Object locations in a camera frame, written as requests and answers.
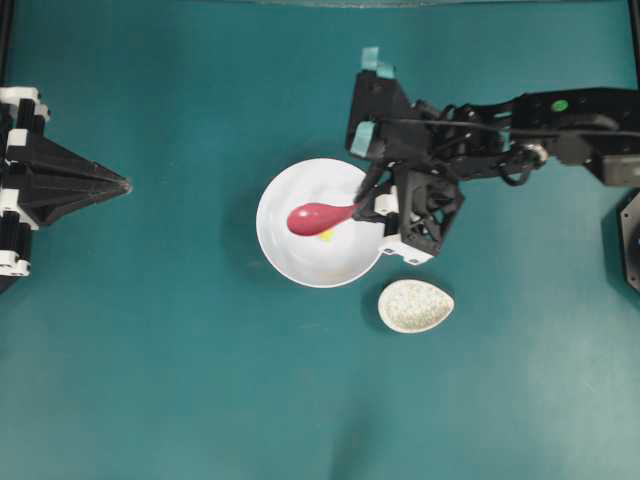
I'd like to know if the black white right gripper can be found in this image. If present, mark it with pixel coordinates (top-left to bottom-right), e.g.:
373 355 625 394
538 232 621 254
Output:
352 160 464 264

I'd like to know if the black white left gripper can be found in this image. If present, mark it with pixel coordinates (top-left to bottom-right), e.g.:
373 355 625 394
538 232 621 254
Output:
1 87 131 276

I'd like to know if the red plastic spoon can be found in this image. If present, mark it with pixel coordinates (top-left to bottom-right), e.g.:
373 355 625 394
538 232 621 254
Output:
287 203 357 236

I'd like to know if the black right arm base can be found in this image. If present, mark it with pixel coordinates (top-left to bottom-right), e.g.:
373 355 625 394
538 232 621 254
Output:
601 189 639 304

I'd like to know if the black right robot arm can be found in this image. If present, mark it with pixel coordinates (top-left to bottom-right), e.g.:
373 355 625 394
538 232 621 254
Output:
346 80 639 256

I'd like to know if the yellow hexagonal prism block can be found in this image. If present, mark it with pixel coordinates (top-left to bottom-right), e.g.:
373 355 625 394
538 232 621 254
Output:
318 229 334 242

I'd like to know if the white round bowl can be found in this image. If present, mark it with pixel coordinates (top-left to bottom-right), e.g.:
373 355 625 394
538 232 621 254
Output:
256 158 384 288

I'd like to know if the speckled egg-shaped dish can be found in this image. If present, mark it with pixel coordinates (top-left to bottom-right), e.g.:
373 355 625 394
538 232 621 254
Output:
378 279 455 334

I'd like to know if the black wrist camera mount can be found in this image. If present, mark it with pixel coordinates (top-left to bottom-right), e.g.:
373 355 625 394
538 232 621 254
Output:
345 47 432 162

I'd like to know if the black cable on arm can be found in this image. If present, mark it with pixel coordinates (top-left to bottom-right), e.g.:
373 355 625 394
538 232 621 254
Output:
372 118 640 139

